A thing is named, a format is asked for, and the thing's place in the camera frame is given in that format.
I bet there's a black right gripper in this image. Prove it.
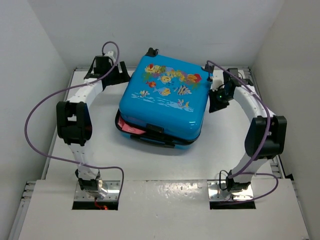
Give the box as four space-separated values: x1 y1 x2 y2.
208 87 233 113

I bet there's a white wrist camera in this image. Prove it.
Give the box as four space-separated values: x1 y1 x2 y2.
210 70 224 91
102 50 117 62

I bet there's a coral pink patterned cloth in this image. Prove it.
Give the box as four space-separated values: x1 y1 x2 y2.
117 117 146 135

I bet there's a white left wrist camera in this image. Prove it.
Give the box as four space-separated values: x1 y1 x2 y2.
102 50 117 62

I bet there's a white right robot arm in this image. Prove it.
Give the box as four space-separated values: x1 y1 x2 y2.
208 68 287 193

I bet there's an aluminium table frame rail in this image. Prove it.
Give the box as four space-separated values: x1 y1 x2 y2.
8 181 36 240

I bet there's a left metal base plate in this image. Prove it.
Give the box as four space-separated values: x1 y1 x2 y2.
73 180 121 202

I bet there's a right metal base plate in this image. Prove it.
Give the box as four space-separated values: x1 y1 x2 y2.
207 179 254 203

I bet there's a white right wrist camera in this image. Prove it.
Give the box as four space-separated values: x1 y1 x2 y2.
210 70 224 91

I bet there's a blue suitcase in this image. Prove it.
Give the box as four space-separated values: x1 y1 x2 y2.
115 47 213 149

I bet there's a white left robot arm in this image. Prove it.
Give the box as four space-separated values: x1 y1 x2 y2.
56 55 130 199

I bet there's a metal base plate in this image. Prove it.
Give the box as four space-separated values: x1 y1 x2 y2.
207 179 254 203
73 180 121 202

